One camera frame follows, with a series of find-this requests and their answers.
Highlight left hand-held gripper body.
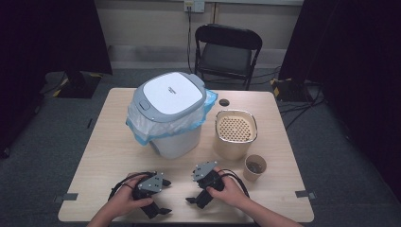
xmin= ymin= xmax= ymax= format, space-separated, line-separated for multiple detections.
xmin=131 ymin=171 xmax=165 ymax=219

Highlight brown paper cup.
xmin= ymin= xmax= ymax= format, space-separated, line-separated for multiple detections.
xmin=242 ymin=153 xmax=268 ymax=183

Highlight person's right hand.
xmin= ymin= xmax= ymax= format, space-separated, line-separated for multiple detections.
xmin=205 ymin=167 xmax=251 ymax=209

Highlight right hand-held gripper black cable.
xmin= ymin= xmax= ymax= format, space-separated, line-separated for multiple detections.
xmin=219 ymin=168 xmax=251 ymax=199

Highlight black wall power cable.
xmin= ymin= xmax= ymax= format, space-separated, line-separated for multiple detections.
xmin=186 ymin=9 xmax=195 ymax=75

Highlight grey tape strip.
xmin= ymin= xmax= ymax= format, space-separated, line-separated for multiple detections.
xmin=294 ymin=189 xmax=318 ymax=201
xmin=53 ymin=192 xmax=79 ymax=203

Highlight black stand base yellow tape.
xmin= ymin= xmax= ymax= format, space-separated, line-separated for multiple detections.
xmin=51 ymin=71 xmax=104 ymax=99
xmin=270 ymin=78 xmax=314 ymax=103

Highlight black curtain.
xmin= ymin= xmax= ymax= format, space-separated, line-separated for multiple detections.
xmin=0 ymin=0 xmax=113 ymax=159
xmin=278 ymin=0 xmax=401 ymax=202

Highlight white trash can grey lid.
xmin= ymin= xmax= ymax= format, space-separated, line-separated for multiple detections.
xmin=131 ymin=71 xmax=208 ymax=160

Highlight beige perforated strainer insert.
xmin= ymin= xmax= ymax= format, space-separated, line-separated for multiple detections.
xmin=217 ymin=111 xmax=257 ymax=143

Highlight left hand-held gripper black cable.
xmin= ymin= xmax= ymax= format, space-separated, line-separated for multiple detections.
xmin=108 ymin=171 xmax=156 ymax=201

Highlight dark tea dregs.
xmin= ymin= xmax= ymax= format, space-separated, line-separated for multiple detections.
xmin=247 ymin=160 xmax=265 ymax=175

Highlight person's left hand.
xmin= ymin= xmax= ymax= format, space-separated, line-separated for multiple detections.
xmin=108 ymin=174 xmax=155 ymax=218

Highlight black floor cable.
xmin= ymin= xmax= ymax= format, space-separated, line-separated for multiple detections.
xmin=278 ymin=89 xmax=326 ymax=131

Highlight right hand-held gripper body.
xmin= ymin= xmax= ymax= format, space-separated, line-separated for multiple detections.
xmin=192 ymin=161 xmax=226 ymax=210

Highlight white wall outlet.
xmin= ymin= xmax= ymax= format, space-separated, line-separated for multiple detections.
xmin=183 ymin=0 xmax=206 ymax=14

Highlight beige container with metal rim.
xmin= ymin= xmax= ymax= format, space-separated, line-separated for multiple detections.
xmin=213 ymin=109 xmax=259 ymax=161

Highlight black folding chair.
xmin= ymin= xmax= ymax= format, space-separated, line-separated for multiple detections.
xmin=194 ymin=23 xmax=264 ymax=91

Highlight hand-held gripper black cable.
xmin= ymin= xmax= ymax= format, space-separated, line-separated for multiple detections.
xmin=108 ymin=171 xmax=156 ymax=201
xmin=219 ymin=168 xmax=251 ymax=199

